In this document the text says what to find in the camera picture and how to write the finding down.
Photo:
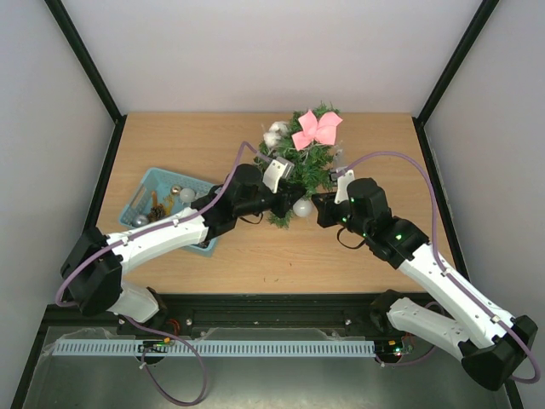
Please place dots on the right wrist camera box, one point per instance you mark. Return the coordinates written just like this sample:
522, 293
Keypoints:
343, 178

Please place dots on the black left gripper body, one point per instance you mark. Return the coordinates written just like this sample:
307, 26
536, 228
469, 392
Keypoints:
278, 208

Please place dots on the white glossy ball ornament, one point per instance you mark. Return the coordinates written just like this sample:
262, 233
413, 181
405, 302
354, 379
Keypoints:
302, 208

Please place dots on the matte white ball ornament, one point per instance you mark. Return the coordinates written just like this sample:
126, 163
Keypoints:
187, 195

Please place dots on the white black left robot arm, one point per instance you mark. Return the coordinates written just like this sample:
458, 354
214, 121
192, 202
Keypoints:
94, 271

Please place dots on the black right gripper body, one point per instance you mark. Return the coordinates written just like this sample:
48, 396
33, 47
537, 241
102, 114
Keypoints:
334, 210

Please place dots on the small green christmas tree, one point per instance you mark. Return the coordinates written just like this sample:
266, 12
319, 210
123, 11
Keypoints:
311, 165

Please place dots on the white cotton boll ornament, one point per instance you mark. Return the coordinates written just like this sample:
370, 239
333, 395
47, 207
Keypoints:
275, 133

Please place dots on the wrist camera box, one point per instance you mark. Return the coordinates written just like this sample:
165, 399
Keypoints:
279, 168
343, 178

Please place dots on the loose brown pine cone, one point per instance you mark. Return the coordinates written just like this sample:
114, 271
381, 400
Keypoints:
156, 213

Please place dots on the light blue slotted cable duct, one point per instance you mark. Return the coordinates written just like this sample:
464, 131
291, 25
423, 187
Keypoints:
216, 348

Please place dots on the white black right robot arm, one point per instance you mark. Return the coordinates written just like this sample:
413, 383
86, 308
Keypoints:
488, 340

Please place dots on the gold reindeer ornament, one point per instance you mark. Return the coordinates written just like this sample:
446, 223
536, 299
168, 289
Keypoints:
168, 202

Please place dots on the pink felt bow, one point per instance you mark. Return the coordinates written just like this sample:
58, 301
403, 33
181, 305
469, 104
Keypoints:
320, 130

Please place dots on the silver ball ornament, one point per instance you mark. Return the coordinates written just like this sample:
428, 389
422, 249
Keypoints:
140, 221

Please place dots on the black right frame post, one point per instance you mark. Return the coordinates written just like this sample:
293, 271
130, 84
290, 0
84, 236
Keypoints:
454, 63

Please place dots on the light blue perforated basket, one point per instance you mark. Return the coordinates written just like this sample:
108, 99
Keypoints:
161, 187

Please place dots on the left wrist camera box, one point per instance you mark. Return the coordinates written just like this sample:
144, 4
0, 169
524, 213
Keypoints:
279, 168

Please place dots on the black frame post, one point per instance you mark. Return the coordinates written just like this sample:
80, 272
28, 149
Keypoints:
454, 63
79, 49

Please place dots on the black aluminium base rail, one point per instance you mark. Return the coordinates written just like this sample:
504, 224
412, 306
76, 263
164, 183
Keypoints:
346, 315

